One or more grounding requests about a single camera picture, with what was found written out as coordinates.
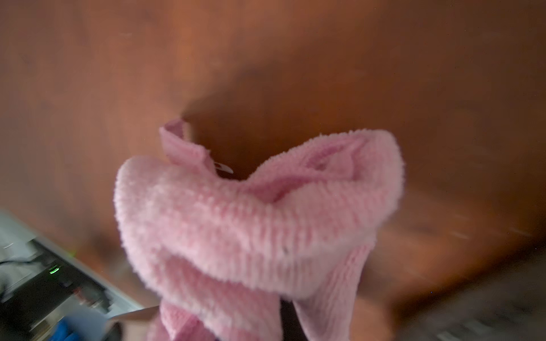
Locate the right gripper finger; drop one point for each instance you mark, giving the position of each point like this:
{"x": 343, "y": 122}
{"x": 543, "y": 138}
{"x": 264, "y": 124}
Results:
{"x": 292, "y": 330}

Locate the pink microfibre cloth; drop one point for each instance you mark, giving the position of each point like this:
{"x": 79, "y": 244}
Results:
{"x": 224, "y": 254}

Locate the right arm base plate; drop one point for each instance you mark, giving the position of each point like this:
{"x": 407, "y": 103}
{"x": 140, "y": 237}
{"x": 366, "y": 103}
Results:
{"x": 59, "y": 291}

